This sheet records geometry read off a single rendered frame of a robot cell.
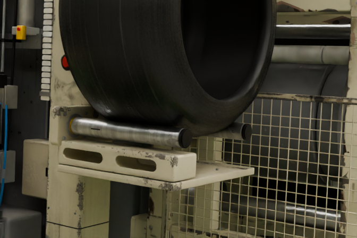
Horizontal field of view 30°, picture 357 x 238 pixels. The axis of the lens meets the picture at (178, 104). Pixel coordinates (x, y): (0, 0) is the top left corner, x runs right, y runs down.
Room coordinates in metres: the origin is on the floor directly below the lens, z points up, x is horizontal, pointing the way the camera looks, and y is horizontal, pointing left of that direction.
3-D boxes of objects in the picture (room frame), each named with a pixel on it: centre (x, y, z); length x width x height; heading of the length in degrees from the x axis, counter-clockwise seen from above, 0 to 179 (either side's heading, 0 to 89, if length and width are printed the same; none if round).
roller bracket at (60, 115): (1.80, 0.19, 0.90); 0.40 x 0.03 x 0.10; 145
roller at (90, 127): (1.58, 0.12, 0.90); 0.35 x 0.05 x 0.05; 55
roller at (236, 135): (1.81, -0.04, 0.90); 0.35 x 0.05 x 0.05; 55
